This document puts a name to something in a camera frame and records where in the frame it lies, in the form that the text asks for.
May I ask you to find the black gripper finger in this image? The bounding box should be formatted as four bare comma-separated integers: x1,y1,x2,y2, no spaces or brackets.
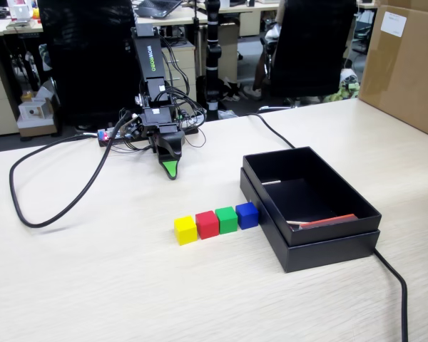
156,142,183,180
156,129,186,158

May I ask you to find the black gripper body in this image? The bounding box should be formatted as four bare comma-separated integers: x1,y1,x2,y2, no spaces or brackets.
141,108,182,144

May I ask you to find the yellow wooden cube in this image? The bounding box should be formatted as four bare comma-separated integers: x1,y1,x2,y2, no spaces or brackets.
173,214,198,247

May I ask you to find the red wooden cube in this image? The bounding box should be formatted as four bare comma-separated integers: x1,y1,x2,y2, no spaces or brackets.
195,210,220,239

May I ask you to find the green wooden cube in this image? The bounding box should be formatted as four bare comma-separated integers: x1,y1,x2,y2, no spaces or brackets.
214,206,238,235

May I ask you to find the blue wooden cube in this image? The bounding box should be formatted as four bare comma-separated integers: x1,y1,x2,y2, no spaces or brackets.
235,202,260,230

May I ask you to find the black cardboard box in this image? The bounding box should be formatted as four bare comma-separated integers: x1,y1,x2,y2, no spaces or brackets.
242,145,383,247

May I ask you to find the black open box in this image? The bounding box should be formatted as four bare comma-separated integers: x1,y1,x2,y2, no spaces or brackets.
239,167,381,274

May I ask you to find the controller board on black plate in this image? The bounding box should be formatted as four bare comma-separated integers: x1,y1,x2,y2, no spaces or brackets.
97,125,200,149

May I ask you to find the beige drawer cabinet with lock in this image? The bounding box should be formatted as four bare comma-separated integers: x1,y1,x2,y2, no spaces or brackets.
160,38,198,104

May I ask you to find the wide black office chair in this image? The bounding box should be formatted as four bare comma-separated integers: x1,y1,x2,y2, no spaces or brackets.
37,0,147,131

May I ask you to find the black pole with white rings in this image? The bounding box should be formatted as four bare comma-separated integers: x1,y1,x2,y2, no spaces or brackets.
203,0,224,122

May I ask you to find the dark open laptop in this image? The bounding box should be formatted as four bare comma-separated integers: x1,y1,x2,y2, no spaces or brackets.
133,0,183,19

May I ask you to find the white open carton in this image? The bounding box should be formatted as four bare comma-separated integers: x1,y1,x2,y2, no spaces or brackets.
16,98,58,138

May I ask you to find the beige office desk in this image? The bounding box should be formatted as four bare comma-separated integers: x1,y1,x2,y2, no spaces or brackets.
135,1,286,78

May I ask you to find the seated person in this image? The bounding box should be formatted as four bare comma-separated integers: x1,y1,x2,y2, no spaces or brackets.
242,0,285,100

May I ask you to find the narrow black office chair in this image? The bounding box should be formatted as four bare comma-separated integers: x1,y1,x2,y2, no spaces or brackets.
258,0,357,111

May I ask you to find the white and red small carton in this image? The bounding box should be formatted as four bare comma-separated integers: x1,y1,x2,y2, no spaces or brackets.
9,3,34,23

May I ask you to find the green white toy pile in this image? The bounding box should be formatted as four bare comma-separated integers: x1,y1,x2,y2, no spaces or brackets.
324,67,361,104

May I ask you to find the large brown cardboard carton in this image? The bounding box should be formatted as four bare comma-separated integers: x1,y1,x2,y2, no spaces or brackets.
358,0,428,142

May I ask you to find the white shipping label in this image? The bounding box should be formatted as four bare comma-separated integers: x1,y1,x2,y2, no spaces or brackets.
379,11,407,38

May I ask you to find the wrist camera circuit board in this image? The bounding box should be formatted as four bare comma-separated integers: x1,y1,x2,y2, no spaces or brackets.
123,115,146,142

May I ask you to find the thick sleeved camera cable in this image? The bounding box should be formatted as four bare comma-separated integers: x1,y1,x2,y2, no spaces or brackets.
9,115,133,229

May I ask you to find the thick black power cable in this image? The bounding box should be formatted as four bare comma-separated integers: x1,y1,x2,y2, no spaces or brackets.
245,113,409,342

